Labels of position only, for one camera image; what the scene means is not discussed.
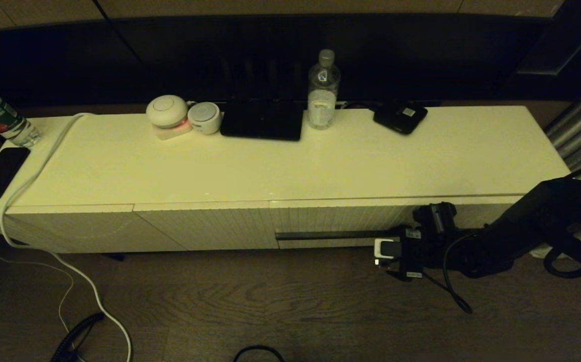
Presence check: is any white drawer with black handle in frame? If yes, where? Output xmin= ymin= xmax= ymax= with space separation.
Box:
xmin=269 ymin=195 xmax=525 ymax=249

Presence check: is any white low cabinet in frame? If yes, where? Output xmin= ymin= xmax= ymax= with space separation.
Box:
xmin=0 ymin=106 xmax=572 ymax=253

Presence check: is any small black labelled box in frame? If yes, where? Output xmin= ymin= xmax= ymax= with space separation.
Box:
xmin=373 ymin=103 xmax=428 ymax=135

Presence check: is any clear bottle with grey cap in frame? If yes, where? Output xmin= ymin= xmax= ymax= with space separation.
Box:
xmin=307 ymin=49 xmax=342 ymax=131

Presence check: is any black flat rectangular device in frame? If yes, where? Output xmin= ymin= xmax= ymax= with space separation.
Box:
xmin=220 ymin=99 xmax=304 ymax=142

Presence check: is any small white round speaker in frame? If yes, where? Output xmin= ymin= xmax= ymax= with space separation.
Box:
xmin=188 ymin=102 xmax=222 ymax=135

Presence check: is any white base with pink light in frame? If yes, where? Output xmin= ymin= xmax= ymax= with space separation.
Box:
xmin=154 ymin=120 xmax=193 ymax=141

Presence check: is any large white dome device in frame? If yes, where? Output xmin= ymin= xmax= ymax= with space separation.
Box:
xmin=146 ymin=95 xmax=189 ymax=128

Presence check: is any black smartphone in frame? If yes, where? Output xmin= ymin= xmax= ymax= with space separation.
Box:
xmin=0 ymin=147 xmax=32 ymax=202

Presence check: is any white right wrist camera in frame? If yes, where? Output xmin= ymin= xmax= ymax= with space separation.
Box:
xmin=374 ymin=239 xmax=403 ymax=260

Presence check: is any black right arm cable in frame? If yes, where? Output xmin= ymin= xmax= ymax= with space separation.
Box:
xmin=421 ymin=230 xmax=473 ymax=315

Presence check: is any black floor cable loop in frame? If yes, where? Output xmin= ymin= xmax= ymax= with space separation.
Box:
xmin=233 ymin=345 xmax=285 ymax=362

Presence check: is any black coiled cable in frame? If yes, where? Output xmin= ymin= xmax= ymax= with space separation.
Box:
xmin=51 ymin=313 xmax=106 ymax=362

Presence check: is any thin white charging cable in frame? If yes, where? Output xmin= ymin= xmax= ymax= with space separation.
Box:
xmin=0 ymin=200 xmax=76 ymax=335

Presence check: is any thick white power cable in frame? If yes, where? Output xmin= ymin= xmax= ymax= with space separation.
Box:
xmin=0 ymin=113 xmax=133 ymax=362

